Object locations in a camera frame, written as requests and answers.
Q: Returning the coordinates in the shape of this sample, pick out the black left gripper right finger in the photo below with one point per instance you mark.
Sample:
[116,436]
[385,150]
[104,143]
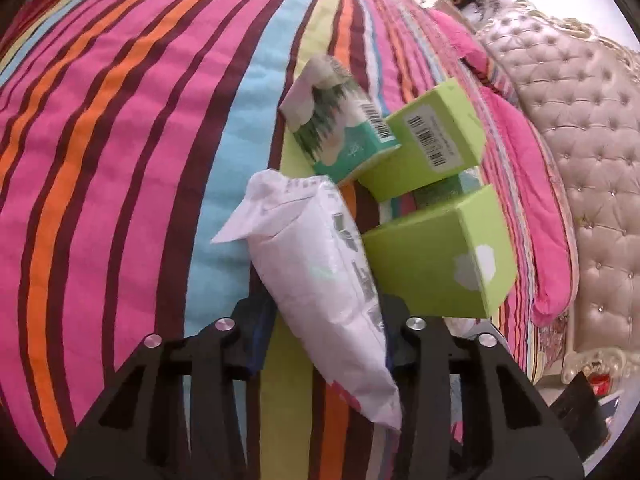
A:
[468,410]

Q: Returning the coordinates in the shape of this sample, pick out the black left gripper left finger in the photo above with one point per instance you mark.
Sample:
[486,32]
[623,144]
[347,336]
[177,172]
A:
[170,411]

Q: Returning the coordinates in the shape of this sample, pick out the large green cube box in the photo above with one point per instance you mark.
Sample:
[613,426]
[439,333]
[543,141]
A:
[453,259]

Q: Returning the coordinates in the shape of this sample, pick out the white plastic tissue pack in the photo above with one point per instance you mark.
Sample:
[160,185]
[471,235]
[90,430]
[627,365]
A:
[307,250]

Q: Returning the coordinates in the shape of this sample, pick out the pink pillow near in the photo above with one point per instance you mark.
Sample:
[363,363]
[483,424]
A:
[537,178]

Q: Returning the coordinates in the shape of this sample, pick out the teal small box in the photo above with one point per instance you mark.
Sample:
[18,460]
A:
[437,192]

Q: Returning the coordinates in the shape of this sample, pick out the tall green barcode box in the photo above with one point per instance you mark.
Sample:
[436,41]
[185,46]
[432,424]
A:
[440,135]

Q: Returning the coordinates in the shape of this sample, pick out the striped colourful bed sheet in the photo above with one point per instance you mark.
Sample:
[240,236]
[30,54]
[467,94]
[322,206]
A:
[129,129]

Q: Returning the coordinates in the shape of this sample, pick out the teal white tissue pack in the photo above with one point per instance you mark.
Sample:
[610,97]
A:
[340,130]

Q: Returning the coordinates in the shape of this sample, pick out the tufted beige headboard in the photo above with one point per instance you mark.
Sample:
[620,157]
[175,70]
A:
[581,91]

